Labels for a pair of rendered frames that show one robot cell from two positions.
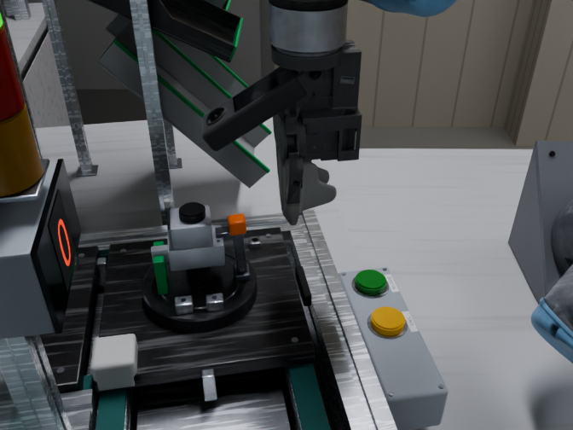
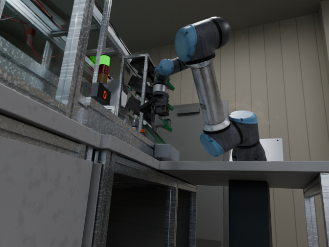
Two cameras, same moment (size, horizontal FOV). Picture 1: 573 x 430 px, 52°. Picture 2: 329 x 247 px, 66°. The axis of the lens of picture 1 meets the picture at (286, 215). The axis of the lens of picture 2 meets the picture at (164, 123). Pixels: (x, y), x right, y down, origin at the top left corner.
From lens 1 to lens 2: 1.10 m
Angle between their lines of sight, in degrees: 56
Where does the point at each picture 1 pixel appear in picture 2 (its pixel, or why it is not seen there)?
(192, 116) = (148, 134)
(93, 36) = not seen: hidden behind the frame
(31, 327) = (94, 94)
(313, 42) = (157, 88)
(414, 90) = not seen: outside the picture
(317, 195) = (158, 122)
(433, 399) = (166, 145)
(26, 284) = (96, 86)
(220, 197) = not seen: hidden behind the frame
